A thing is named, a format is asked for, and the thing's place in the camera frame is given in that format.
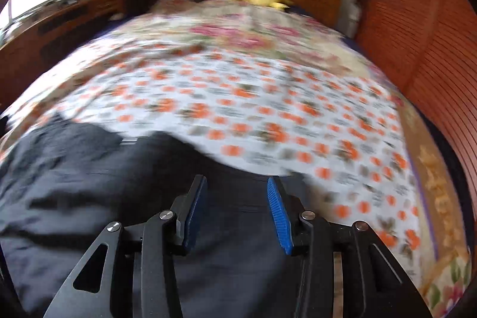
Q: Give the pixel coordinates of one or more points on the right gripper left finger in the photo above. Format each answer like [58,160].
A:
[130,271]

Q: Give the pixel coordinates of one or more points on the orange print white bedsheet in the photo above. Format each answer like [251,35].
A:
[265,116]

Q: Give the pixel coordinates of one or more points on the wooden louvered wardrobe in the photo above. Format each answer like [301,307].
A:
[427,48]

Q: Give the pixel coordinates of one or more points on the wooden desk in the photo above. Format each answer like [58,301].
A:
[48,41]

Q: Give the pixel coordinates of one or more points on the black trousers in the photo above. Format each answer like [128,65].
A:
[63,183]

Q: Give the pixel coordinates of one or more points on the floral beige blanket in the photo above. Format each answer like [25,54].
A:
[300,39]

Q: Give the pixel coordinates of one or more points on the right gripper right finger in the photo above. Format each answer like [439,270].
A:
[345,270]

